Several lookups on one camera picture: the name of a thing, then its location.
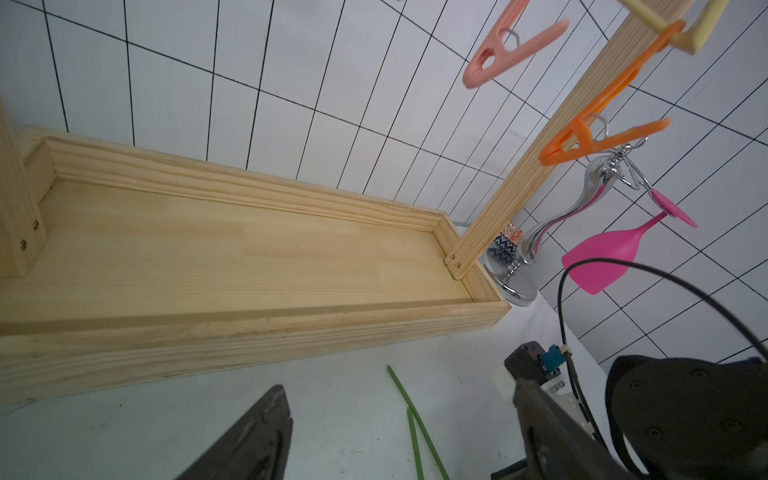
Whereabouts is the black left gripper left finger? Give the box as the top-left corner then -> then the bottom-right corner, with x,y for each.
179,385 -> 293,480

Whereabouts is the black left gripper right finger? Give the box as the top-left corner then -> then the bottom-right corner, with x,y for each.
513,380 -> 633,479

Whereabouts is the orange clothespin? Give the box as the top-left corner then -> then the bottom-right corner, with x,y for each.
539,20 -> 686,166

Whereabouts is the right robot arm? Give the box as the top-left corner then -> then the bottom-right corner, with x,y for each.
507,355 -> 767,479

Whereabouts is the yellow curved clothes hanger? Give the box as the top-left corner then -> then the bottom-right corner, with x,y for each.
620,0 -> 730,55

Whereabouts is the chrome glass holder stand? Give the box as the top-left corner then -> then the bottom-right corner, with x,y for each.
481,138 -> 650,307

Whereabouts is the patterned cup on stand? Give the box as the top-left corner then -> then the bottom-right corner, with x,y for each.
489,223 -> 524,264

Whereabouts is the magenta plastic wine glass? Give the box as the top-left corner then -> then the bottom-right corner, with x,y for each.
562,189 -> 698,295

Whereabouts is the pink clothespin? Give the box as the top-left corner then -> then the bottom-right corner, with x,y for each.
462,0 -> 570,89

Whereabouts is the black camera cable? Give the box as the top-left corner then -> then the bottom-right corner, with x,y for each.
556,257 -> 768,448

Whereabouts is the wooden clothes rack frame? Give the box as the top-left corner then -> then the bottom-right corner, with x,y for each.
1,1 -> 659,402

